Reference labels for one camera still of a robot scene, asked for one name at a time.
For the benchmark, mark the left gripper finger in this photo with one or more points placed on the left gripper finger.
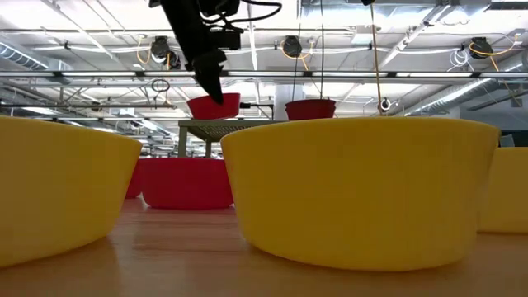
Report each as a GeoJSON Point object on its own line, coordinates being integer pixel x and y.
{"type": "Point", "coordinates": [210, 78]}

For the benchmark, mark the red plastic bowl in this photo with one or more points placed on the red plastic bowl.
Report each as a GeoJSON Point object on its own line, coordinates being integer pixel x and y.
{"type": "Point", "coordinates": [134, 181]}
{"type": "Point", "coordinates": [185, 183]}
{"type": "Point", "coordinates": [231, 108]}

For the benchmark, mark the red bowl with floral interior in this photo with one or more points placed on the red bowl with floral interior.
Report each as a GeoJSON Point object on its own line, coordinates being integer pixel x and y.
{"type": "Point", "coordinates": [309, 110]}

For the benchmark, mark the yellow plastic bowl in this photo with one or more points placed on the yellow plastic bowl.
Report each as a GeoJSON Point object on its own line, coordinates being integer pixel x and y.
{"type": "Point", "coordinates": [507, 189]}
{"type": "Point", "coordinates": [62, 185]}
{"type": "Point", "coordinates": [359, 194]}

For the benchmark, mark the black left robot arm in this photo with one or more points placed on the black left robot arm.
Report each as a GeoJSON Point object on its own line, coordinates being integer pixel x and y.
{"type": "Point", "coordinates": [218, 6]}

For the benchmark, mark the pale green perforated metal shelf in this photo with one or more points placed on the pale green perforated metal shelf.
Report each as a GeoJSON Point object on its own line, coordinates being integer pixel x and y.
{"type": "Point", "coordinates": [222, 123]}

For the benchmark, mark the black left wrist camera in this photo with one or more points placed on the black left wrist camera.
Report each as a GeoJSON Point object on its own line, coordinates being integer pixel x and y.
{"type": "Point", "coordinates": [232, 40]}

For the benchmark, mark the silver ventilation duct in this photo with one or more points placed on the silver ventilation duct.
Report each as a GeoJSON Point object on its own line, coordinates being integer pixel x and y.
{"type": "Point", "coordinates": [453, 97]}
{"type": "Point", "coordinates": [20, 57]}

